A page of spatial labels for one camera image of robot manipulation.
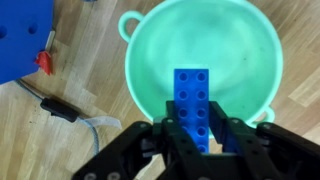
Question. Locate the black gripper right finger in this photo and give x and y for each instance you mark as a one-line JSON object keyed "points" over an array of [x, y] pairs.
{"points": [[273, 153]]}

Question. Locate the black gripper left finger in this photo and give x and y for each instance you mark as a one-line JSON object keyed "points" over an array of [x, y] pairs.
{"points": [[133, 153]]}

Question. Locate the blue studded toy block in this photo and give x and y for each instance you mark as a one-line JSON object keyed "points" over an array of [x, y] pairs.
{"points": [[192, 95]]}

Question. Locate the blue wooden toy workbench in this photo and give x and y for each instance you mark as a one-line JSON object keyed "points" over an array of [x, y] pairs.
{"points": [[20, 50]]}

